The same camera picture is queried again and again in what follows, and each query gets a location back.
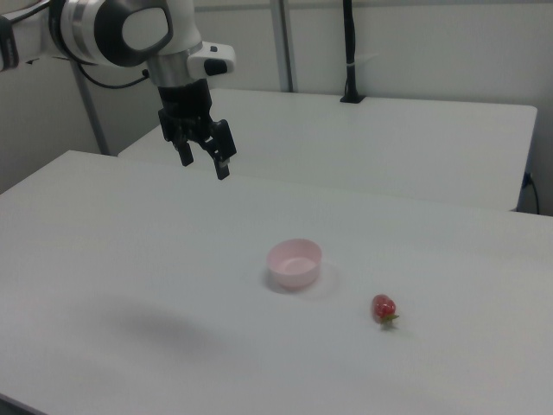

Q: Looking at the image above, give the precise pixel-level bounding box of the pink plastic bowl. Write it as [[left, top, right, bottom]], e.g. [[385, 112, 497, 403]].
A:
[[265, 238, 324, 291]]

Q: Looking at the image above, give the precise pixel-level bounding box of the black wall cable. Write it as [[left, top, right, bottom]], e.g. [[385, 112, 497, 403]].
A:
[[522, 171, 542, 214]]

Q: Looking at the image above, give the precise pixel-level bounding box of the white rear table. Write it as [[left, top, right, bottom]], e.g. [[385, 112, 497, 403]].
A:
[[117, 88, 538, 213]]

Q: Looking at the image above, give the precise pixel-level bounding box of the black pole with clamp base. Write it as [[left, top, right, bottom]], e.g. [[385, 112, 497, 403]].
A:
[[339, 0, 368, 105]]

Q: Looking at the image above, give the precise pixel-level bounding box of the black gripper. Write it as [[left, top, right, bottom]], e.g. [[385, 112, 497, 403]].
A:
[[156, 80, 238, 182]]

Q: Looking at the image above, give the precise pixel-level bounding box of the grey partition post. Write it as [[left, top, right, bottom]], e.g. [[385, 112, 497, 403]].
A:
[[270, 0, 300, 93], [68, 60, 110, 156]]

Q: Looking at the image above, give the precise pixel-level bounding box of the red strawberry with green leaves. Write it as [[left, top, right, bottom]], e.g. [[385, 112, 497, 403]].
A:
[[371, 293, 401, 331]]

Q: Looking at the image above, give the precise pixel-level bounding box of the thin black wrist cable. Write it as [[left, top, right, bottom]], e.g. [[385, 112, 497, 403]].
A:
[[76, 60, 152, 91]]

